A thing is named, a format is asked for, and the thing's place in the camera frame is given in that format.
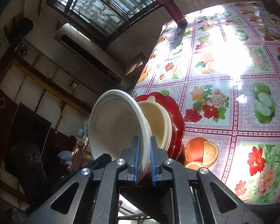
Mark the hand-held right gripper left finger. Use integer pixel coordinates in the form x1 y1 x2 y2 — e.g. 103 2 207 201
26 136 140 224

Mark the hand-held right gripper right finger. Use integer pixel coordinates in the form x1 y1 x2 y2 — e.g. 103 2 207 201
150 136 264 224

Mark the large yellow plastic bowl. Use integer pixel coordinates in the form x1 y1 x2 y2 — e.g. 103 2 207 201
137 96 172 151

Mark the large white bowl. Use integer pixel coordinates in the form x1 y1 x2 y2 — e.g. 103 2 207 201
88 89 153 181

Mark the white plastic bag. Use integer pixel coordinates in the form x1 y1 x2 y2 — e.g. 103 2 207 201
58 150 73 167

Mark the brown wooden chair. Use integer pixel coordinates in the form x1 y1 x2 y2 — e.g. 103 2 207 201
125 52 147 76

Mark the fruit-print tablecloth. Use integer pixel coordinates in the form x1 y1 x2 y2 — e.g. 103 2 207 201
132 2 280 206

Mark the white standing air conditioner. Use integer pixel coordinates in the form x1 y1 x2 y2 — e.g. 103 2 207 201
55 23 122 84

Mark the wooden wardrobe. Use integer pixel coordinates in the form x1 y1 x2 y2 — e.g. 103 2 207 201
0 40 96 150

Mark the pink thermos bottle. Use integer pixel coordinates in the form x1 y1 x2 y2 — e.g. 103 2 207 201
155 0 188 28

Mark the barred window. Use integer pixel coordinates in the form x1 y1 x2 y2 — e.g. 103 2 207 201
47 0 201 49

